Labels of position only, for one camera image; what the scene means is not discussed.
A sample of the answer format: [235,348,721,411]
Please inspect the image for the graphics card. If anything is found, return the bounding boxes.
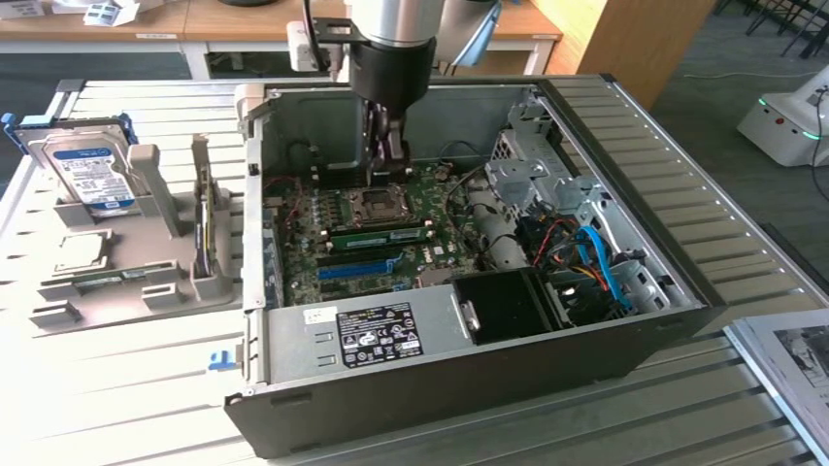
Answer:
[189,133,227,282]

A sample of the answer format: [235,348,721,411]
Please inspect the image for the black chair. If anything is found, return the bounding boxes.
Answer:
[711,0,829,60]

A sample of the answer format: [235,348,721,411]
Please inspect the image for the silver CPU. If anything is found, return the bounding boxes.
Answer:
[53,234,112,274]

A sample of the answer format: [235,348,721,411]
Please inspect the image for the CPU socket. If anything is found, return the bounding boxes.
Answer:
[344,187,416,226]

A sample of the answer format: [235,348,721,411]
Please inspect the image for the open black PC case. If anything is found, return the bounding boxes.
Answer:
[223,72,730,460]

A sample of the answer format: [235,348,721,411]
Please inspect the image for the white cardboard box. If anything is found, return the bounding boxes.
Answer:
[0,0,65,20]
[81,0,143,28]

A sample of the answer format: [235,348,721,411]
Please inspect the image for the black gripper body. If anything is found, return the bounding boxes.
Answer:
[348,40,435,126]

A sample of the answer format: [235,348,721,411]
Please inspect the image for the white mobile robot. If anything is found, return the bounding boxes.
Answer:
[735,59,829,169]

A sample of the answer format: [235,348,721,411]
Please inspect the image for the wooden desk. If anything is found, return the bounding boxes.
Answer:
[0,0,566,83]

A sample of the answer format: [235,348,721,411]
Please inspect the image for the black RAM slot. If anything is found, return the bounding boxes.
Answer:
[323,218,434,235]

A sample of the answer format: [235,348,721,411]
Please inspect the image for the blue disk caddy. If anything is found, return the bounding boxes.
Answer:
[0,110,141,205]

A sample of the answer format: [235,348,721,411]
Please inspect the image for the blue wire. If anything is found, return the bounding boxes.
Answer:
[578,224,634,317]

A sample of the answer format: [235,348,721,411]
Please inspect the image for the printed paper sheet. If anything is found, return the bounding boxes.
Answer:
[722,309,829,461]

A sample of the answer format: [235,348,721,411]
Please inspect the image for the thin red wire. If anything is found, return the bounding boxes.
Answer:
[263,176,307,225]

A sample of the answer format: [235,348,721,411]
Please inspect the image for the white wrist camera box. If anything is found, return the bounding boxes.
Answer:
[286,20,327,73]

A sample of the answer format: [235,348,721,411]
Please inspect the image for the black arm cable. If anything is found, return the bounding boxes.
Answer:
[300,0,324,54]

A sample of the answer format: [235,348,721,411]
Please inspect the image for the black expansion slot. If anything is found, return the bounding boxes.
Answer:
[319,280,398,298]

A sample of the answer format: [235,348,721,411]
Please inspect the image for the white floor cable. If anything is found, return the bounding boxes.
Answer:
[678,69,825,83]

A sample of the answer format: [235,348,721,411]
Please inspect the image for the blue expansion slot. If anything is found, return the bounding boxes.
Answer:
[316,258,400,282]

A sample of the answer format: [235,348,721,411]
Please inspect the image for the black heatsink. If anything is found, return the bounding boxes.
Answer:
[308,162,371,189]

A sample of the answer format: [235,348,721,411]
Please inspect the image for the grey parts rack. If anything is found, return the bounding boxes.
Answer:
[27,132,245,340]

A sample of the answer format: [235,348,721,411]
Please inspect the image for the black camera bracket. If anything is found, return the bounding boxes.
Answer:
[310,17,366,49]

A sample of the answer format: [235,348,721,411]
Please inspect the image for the hard disk with blue label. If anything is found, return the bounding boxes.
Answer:
[27,129,140,216]

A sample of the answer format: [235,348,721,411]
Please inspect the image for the grey power supply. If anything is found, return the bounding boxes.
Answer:
[263,283,479,385]

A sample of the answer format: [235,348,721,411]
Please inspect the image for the green loose RAM stick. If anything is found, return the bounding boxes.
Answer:
[72,269,153,291]

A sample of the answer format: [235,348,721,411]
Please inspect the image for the black wire loop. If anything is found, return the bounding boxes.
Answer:
[436,140,488,172]

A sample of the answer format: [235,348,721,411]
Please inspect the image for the wooden cabinet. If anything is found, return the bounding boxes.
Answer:
[535,0,721,114]

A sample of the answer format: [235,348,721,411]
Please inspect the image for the silver disk bay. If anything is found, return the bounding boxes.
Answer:
[482,94,627,217]

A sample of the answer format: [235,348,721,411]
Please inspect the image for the green motherboard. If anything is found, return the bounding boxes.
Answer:
[261,162,512,310]

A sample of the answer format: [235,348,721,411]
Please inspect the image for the green installed RAM stick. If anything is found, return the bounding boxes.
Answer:
[327,227,431,250]

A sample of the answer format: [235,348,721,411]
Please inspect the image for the small blue clip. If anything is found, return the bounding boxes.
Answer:
[205,348,237,374]

